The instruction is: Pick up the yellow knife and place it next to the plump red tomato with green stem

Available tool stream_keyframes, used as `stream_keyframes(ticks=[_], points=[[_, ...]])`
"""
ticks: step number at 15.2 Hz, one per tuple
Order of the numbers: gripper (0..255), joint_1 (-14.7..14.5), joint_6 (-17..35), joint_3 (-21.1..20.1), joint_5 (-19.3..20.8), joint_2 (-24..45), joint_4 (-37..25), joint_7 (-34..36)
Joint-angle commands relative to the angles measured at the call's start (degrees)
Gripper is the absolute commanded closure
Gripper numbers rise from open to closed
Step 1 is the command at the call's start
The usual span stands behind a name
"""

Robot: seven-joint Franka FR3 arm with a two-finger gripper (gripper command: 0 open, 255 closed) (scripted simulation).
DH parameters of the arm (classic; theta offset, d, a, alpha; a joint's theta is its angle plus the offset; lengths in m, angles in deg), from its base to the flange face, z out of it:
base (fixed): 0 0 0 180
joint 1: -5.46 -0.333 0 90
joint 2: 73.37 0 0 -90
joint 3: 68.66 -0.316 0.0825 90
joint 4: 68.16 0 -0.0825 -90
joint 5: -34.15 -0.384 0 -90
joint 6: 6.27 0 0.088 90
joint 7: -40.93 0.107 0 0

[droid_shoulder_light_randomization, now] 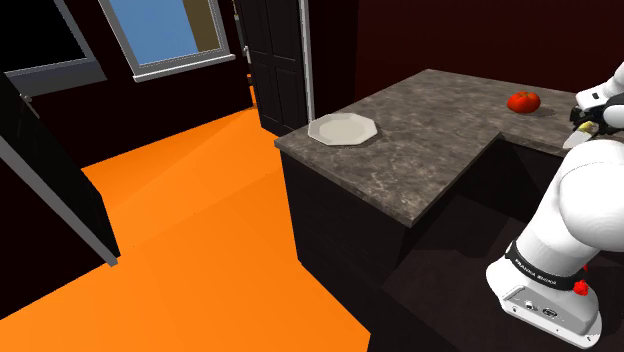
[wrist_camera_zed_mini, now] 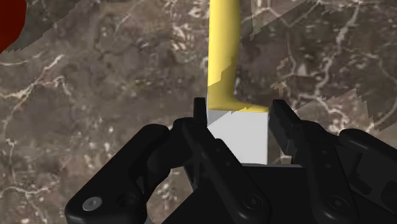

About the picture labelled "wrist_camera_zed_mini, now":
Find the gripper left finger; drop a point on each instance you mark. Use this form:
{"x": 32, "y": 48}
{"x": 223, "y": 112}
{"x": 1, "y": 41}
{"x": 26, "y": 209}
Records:
{"x": 198, "y": 149}

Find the dark red round object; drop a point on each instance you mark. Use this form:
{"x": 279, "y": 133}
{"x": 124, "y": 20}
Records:
{"x": 11, "y": 18}

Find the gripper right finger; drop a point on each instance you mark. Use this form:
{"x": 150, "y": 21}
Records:
{"x": 313, "y": 149}

